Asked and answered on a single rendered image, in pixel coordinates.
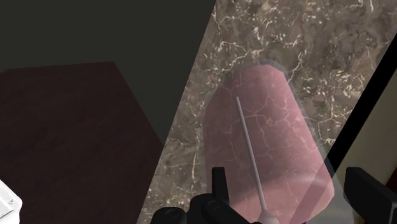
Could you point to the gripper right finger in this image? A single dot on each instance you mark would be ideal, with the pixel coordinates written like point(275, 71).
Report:
point(366, 189)

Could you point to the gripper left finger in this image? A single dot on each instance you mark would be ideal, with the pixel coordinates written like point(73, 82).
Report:
point(218, 183)

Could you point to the clear bottle with pink liquid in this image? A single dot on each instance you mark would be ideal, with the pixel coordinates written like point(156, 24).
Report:
point(279, 124)

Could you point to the dark red robot stand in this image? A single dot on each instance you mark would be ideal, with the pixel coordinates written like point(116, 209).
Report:
point(77, 139)

